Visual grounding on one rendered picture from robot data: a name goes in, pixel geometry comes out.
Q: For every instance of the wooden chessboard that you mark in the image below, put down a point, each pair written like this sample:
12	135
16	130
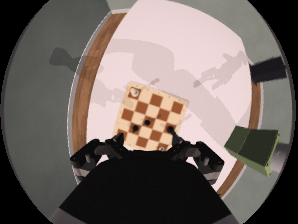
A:
161	109

